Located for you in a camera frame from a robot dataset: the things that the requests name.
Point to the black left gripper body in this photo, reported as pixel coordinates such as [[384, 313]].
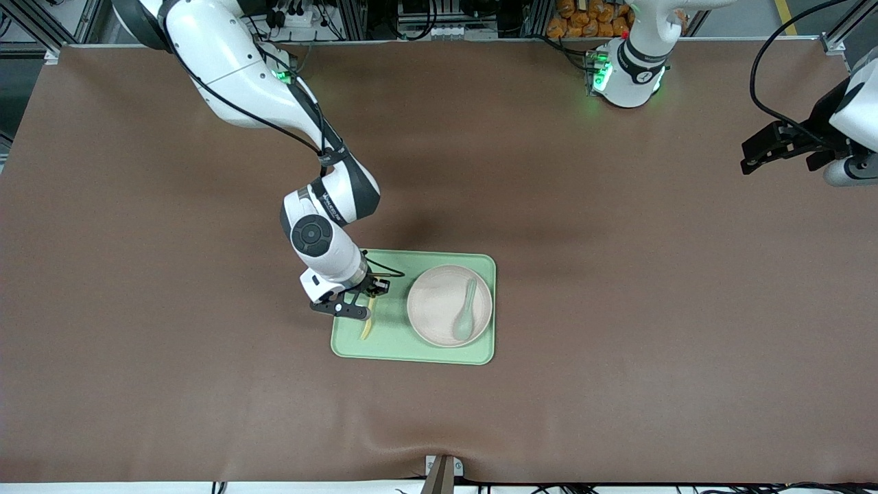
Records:
[[817, 123]]

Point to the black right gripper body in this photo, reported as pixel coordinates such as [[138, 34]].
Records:
[[371, 282]]

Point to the yellow plastic fork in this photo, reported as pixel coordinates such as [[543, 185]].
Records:
[[365, 329]]

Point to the beige round plate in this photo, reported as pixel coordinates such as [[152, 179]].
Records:
[[435, 302]]

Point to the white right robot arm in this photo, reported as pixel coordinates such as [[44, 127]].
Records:
[[233, 62]]

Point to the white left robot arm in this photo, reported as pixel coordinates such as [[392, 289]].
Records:
[[634, 75]]

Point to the light green rectangular tray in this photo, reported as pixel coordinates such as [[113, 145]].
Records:
[[391, 343]]

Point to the pale green plastic spoon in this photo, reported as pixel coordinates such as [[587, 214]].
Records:
[[463, 328]]

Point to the brown table cover mat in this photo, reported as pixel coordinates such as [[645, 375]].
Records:
[[206, 343]]

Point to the orange packaged snacks pile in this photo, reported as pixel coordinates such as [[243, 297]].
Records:
[[583, 20]]

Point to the white connector block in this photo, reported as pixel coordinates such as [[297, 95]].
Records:
[[425, 32]]

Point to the white power strip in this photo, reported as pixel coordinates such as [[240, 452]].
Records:
[[291, 17]]

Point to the aluminium frame corner post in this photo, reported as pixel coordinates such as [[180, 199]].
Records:
[[52, 52], [833, 42]]

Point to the grey metal table bracket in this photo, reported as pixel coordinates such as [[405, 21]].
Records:
[[457, 468]]

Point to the brown camera mount bar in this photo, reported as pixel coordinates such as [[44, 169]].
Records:
[[439, 480]]

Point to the aluminium frame upright post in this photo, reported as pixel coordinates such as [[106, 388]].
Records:
[[353, 20]]

